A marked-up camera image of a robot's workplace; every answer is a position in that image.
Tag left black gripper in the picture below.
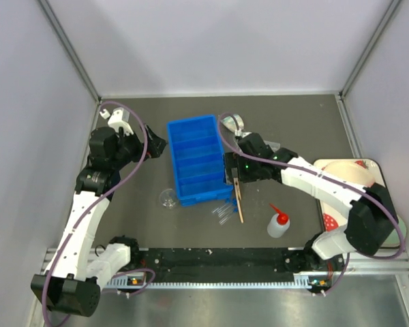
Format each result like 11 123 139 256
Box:
111 123 168 170

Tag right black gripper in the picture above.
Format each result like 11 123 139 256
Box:
223 151 263 185

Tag blue compartment plastic bin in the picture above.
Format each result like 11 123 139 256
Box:
167 115 233 206

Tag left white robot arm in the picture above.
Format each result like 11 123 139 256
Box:
31 126 167 317

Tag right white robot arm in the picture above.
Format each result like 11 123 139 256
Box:
232 131 398 270

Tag wooden test tube clamp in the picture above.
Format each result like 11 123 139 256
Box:
233 177 244 223

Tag clear acrylic tube rack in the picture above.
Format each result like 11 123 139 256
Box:
264 140 281 151

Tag crumpled plastic bag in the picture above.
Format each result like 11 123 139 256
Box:
220 114 245 134

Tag wash bottle red nozzle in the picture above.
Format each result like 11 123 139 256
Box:
267 204 290 238

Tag small clear glass dish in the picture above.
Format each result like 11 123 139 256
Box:
159 188 179 209

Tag pink round plate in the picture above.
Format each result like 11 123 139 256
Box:
322 159 375 187

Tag strawberry pattern tray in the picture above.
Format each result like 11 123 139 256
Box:
314 158 405 246

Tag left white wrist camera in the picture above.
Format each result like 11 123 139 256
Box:
99 107 134 136

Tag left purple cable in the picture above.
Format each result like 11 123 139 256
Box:
40 104 156 327

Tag purple cable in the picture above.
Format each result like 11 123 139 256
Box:
217 112 406 296
40 104 156 327

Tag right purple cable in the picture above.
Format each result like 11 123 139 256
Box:
217 112 406 296

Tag grey slotted cable duct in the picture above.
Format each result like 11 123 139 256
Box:
104 275 329 290

